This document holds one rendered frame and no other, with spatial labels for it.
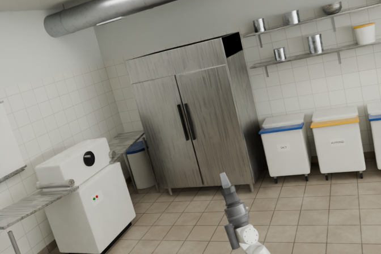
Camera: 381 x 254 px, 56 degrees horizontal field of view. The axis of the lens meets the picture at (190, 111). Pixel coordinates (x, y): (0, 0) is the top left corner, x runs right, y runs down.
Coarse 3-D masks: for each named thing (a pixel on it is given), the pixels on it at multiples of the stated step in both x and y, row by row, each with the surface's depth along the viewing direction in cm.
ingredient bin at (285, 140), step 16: (272, 128) 468; (288, 128) 445; (304, 128) 476; (272, 144) 460; (288, 144) 453; (304, 144) 449; (272, 160) 466; (288, 160) 459; (304, 160) 452; (272, 176) 474
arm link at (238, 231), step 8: (240, 216) 141; (248, 216) 143; (232, 224) 142; (240, 224) 141; (248, 224) 143; (232, 232) 141; (240, 232) 140; (248, 232) 138; (256, 232) 139; (232, 240) 140; (240, 240) 141; (248, 240) 137; (256, 240) 138; (232, 248) 141
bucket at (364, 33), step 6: (366, 24) 423; (372, 24) 417; (354, 30) 429; (360, 30) 422; (366, 30) 418; (372, 30) 419; (360, 36) 425; (366, 36) 421; (372, 36) 421; (360, 42) 428; (366, 42) 423
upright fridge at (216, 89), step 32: (128, 64) 484; (160, 64) 466; (192, 64) 449; (224, 64) 433; (160, 96) 474; (192, 96) 456; (224, 96) 440; (160, 128) 488; (192, 128) 467; (224, 128) 452; (256, 128) 508; (160, 160) 504; (192, 160) 484; (224, 160) 465; (256, 160) 485
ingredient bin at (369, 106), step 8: (368, 104) 458; (376, 104) 450; (368, 112) 432; (376, 112) 428; (376, 120) 403; (376, 128) 408; (376, 136) 411; (376, 144) 413; (376, 152) 416; (376, 160) 420
